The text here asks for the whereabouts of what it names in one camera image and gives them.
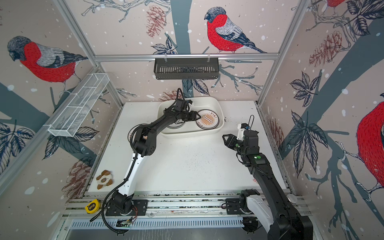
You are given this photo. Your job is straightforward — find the white green-rim plate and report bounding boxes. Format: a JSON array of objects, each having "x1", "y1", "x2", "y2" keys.
[{"x1": 167, "y1": 120, "x2": 186, "y2": 130}]

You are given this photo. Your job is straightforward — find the orange sunburst plate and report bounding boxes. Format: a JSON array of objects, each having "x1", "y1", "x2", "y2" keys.
[
  {"x1": 196, "y1": 110, "x2": 220, "y2": 130},
  {"x1": 128, "y1": 124, "x2": 141, "y2": 145}
]

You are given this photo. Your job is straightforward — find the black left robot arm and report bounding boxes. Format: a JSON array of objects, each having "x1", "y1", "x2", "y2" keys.
[{"x1": 108, "y1": 99, "x2": 201, "y2": 215}]

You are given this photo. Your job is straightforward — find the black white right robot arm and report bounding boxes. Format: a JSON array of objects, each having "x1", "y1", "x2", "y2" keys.
[{"x1": 222, "y1": 130, "x2": 314, "y2": 240}]

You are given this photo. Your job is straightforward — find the white plastic bin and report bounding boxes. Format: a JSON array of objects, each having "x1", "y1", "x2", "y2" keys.
[{"x1": 161, "y1": 97, "x2": 225, "y2": 139}]

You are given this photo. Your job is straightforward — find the glass jar with lid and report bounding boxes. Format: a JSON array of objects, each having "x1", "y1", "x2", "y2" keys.
[{"x1": 287, "y1": 194, "x2": 298, "y2": 204}]

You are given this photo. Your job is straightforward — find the brown small object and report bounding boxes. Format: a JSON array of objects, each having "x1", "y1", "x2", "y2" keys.
[{"x1": 96, "y1": 170, "x2": 114, "y2": 190}]

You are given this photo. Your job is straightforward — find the small circuit board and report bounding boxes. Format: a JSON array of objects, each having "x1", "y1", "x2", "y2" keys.
[{"x1": 116, "y1": 220, "x2": 134, "y2": 228}]

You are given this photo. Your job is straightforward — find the yellow tape measure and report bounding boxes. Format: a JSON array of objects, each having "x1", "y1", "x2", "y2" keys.
[{"x1": 85, "y1": 199, "x2": 100, "y2": 214}]

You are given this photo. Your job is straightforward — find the black hanging wire shelf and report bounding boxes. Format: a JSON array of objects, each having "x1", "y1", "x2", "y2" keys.
[{"x1": 154, "y1": 58, "x2": 220, "y2": 80}]

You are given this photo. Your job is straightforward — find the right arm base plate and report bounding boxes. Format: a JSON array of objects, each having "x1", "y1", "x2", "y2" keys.
[{"x1": 225, "y1": 197, "x2": 253, "y2": 215}]

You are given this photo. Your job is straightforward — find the black corrugated cable hose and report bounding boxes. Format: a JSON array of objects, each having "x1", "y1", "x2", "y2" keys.
[{"x1": 100, "y1": 151, "x2": 139, "y2": 235}]

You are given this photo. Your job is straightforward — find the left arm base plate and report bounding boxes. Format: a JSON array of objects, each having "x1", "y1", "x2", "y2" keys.
[{"x1": 106, "y1": 200, "x2": 148, "y2": 217}]

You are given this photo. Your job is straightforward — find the white wire mesh basket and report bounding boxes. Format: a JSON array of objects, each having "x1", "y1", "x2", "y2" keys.
[{"x1": 48, "y1": 73, "x2": 110, "y2": 137}]

